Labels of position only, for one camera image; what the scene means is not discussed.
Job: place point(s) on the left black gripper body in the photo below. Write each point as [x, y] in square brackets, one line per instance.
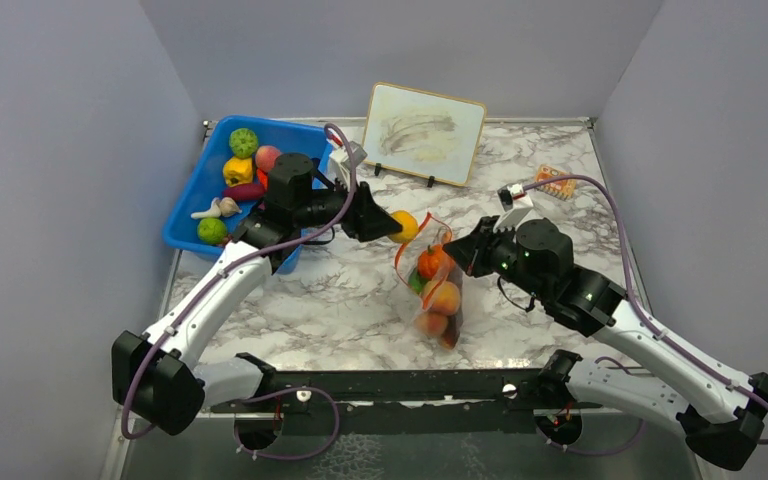
[339, 198]

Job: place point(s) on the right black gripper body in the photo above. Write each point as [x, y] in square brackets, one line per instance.
[502, 252]

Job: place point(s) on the toy orange pumpkin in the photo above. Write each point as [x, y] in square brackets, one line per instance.
[432, 260]

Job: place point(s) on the toy yellow lemon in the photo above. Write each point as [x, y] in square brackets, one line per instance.
[409, 227]

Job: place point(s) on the toy peach bottom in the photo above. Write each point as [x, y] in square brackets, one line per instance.
[443, 297]

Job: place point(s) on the toy green starfruit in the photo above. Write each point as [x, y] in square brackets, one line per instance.
[416, 282]

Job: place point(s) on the clear zip top bag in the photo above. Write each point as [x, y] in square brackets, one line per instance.
[432, 230]

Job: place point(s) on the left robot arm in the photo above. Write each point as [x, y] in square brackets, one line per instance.
[156, 374]

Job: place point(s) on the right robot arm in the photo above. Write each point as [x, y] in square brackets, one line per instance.
[717, 410]

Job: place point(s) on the orange snack packet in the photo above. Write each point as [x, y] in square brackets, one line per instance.
[563, 189]

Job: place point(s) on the toy purple sweet potato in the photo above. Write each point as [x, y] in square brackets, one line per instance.
[245, 192]

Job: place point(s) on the toy yellow bell pepper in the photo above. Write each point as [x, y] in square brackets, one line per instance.
[238, 171]

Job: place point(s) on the whiteboard on stand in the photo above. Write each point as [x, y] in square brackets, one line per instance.
[421, 133]

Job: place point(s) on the blue plastic bin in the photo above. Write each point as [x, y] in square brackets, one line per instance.
[207, 183]

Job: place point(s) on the toy green lettuce ball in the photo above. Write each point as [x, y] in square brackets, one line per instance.
[243, 143]

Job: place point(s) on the toy garlic bulb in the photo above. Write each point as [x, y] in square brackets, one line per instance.
[228, 207]

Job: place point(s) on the toy green crinkled lime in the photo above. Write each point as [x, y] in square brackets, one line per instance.
[212, 231]

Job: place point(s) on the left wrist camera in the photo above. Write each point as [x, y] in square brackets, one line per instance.
[339, 162]

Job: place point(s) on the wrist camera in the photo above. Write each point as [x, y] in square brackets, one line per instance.
[339, 162]
[516, 204]

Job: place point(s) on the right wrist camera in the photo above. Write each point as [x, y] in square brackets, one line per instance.
[516, 204]

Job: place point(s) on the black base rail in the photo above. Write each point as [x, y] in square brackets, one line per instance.
[391, 402]

